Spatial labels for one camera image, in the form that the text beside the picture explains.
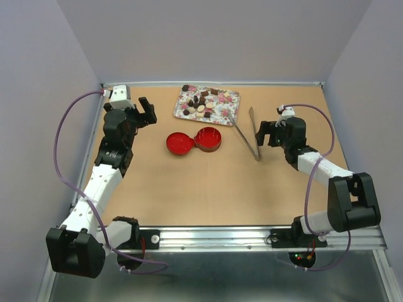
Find metal serving tongs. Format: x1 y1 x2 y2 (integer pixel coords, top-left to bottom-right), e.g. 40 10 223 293
228 106 262 162

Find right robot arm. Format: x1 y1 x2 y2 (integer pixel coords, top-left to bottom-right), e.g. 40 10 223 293
255 117 381 248

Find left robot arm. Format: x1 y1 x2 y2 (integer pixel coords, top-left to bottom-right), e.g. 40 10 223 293
45 97 157 278

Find red tin lid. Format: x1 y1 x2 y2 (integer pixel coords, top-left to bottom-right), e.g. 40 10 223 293
166 132 195 156

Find floral rectangular tray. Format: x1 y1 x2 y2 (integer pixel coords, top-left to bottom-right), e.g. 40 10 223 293
173 84 241 126

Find red round tin box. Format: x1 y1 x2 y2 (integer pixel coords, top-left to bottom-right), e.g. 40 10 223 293
194 126 222 152

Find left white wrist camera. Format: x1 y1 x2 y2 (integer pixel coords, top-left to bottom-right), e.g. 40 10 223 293
110 85 135 109

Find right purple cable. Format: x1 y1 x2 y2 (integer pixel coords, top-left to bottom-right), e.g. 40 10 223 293
285 103 352 272

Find purple cable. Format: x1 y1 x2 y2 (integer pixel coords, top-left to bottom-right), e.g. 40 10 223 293
54 89 168 274
285 103 352 272

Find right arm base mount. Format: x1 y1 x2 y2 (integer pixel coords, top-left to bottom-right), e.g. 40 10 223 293
266 228 327 269

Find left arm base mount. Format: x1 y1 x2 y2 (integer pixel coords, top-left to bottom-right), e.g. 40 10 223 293
113 216 161 272

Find aluminium mounting rail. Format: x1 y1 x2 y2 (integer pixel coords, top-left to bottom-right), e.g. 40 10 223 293
140 226 387 253

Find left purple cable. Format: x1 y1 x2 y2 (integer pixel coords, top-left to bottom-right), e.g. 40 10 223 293
54 89 168 274

